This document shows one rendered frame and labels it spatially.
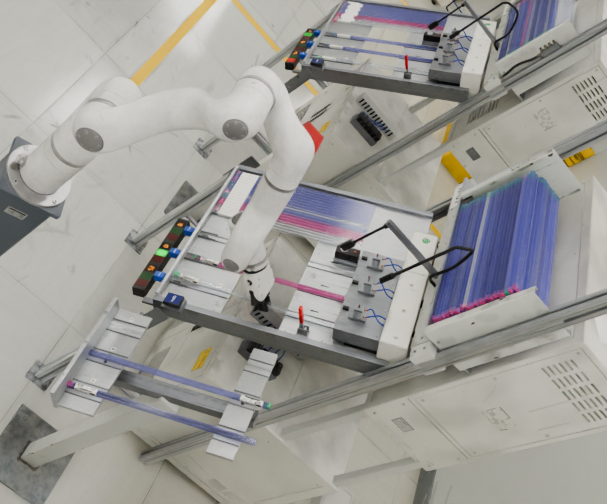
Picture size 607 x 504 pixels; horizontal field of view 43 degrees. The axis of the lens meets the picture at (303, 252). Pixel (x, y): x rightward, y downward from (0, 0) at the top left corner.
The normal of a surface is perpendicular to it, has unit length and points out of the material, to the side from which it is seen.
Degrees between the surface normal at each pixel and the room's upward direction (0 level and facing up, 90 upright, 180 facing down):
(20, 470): 0
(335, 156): 90
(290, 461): 90
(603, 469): 90
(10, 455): 0
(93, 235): 0
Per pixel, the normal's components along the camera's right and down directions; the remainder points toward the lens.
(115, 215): 0.69, -0.36
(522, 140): -0.30, 0.65
